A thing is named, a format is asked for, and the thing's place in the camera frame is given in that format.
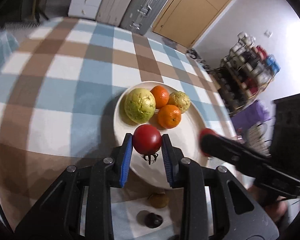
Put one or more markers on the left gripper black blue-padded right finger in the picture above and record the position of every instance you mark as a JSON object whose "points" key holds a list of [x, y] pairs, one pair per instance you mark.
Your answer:
{"points": [[215, 204]]}

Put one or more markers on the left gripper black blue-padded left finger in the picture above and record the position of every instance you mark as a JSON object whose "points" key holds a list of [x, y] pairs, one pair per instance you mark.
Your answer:
{"points": [[77, 204]]}

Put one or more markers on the red tomato with stem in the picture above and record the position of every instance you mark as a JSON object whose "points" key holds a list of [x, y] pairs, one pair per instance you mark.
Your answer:
{"points": [[147, 141]]}

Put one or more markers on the large orange mandarin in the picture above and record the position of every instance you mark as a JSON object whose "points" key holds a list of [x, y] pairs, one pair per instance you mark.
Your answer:
{"points": [[169, 116]]}

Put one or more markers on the operator right hand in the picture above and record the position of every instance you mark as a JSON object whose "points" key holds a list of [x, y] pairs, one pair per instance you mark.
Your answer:
{"points": [[275, 210]]}

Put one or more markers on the woven basket bag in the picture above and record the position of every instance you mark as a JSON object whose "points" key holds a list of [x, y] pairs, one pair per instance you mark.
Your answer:
{"points": [[255, 138]]}

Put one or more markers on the purple bag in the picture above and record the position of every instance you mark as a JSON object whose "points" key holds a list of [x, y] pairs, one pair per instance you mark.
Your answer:
{"points": [[255, 113]]}

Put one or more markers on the brown longan near plate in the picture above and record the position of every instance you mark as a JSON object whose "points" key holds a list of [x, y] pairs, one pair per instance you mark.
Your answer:
{"points": [[158, 200]]}

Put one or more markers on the dark plum near plate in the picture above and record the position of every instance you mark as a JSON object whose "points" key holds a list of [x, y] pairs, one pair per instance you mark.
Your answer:
{"points": [[153, 220]]}

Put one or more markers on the cream round plate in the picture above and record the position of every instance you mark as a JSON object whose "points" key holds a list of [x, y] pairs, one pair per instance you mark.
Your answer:
{"points": [[184, 136]]}

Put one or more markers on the shoe rack with shoes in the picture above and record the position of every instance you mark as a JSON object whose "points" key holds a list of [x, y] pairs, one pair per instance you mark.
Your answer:
{"points": [[244, 73]]}

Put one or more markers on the small yellow-green guava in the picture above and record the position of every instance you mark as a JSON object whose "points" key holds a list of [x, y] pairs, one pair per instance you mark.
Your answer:
{"points": [[180, 100]]}

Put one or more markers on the large green-yellow guava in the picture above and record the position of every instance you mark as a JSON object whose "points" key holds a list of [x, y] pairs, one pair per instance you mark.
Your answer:
{"points": [[140, 105]]}

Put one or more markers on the wooden door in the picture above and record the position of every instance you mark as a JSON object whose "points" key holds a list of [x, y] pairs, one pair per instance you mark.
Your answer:
{"points": [[184, 21]]}

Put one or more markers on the silver aluminium suitcase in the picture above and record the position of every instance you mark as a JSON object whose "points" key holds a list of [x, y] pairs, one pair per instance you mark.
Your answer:
{"points": [[140, 15]]}

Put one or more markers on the beige suitcase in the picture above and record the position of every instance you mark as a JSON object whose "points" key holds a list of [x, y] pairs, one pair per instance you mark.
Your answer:
{"points": [[111, 12]]}

